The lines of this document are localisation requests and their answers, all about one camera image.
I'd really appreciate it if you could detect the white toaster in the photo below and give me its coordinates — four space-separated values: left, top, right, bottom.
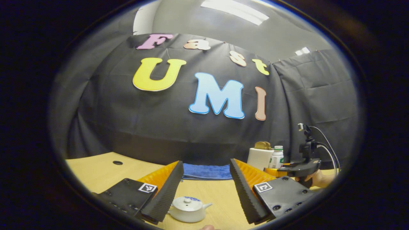
247 148 274 171

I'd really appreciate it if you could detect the white teacup lid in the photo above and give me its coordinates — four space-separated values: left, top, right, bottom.
173 196 203 212

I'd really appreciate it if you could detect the black backdrop cloth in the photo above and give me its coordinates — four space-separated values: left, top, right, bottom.
50 32 360 170

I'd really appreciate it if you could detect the white ceramic teacup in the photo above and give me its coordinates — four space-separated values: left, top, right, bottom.
168 201 213 223

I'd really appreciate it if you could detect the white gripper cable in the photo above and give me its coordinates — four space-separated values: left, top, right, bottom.
316 145 338 175

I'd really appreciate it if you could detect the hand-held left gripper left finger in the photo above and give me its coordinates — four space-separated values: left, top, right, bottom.
93 160 185 224

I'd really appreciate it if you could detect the white water bottle green label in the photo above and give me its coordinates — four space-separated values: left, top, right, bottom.
268 146 284 169

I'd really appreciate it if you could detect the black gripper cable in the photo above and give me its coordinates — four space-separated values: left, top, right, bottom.
309 126 341 170

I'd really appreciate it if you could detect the blue towel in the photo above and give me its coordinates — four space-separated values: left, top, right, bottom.
182 163 233 180

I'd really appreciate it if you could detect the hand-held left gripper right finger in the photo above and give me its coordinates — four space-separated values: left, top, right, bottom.
229 158 316 225

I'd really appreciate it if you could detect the long ceiling light panel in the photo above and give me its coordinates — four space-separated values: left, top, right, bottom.
200 0 270 26

